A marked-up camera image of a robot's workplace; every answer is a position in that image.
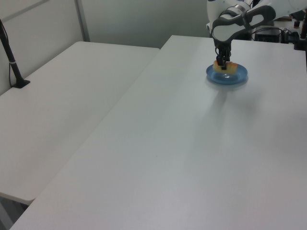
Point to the blue round plate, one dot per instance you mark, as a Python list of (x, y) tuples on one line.
[(227, 77)]

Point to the black pole with base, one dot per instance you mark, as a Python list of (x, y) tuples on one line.
[(12, 62)]

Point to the white side table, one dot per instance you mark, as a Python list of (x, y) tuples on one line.
[(60, 107)]

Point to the aluminium frame post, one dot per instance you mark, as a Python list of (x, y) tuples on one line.
[(82, 21)]

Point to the orange glazed bread roll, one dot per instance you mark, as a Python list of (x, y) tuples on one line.
[(231, 68)]

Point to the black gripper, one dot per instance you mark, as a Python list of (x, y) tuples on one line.
[(223, 46)]

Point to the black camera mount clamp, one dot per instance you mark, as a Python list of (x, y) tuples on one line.
[(298, 40)]

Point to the black electronics box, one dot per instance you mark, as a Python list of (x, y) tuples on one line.
[(267, 36)]

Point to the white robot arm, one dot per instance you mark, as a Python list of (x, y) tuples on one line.
[(225, 31)]

